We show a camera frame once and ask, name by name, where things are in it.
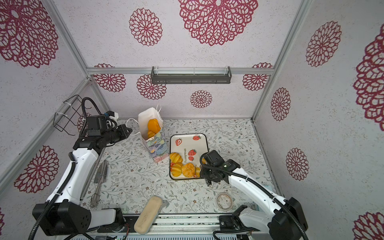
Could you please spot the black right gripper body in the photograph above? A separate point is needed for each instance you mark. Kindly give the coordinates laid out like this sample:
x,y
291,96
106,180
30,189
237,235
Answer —
x,y
209,175

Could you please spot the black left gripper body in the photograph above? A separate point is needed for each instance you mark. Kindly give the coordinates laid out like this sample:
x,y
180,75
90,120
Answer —
x,y
114,136

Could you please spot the long twisted orange bread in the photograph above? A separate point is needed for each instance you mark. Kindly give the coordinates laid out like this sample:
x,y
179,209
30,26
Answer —
x,y
153,126

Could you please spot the floral paper gift bag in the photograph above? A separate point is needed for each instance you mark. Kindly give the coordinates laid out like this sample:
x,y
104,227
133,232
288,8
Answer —
x,y
157,145

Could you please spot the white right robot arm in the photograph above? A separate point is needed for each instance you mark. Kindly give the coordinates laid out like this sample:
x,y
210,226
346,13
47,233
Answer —
x,y
281,218

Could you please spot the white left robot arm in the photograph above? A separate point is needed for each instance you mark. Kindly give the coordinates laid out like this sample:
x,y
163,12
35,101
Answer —
x,y
62,213

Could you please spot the round tape roll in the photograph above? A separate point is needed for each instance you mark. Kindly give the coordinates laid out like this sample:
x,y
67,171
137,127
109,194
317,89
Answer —
x,y
224,202

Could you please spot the white strawberry serving tray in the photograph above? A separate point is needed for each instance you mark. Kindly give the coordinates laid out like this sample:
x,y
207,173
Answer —
x,y
190,147

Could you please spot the beige long baguette loaf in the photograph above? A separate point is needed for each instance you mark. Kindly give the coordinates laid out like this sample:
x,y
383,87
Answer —
x,y
148,215

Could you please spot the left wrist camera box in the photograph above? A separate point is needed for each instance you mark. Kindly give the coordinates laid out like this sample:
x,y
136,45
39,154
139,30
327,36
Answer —
x,y
97,125

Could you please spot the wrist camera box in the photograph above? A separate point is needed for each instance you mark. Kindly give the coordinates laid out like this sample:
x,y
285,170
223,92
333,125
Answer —
x,y
213,159
97,125

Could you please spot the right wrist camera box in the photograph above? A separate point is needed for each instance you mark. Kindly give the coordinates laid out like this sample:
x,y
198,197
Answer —
x,y
213,159

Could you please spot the black wire wall basket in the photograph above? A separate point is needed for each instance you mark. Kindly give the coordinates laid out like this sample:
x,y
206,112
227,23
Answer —
x,y
71,117

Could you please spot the black wall shelf rack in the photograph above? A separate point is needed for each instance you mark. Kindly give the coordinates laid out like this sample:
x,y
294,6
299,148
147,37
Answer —
x,y
194,76

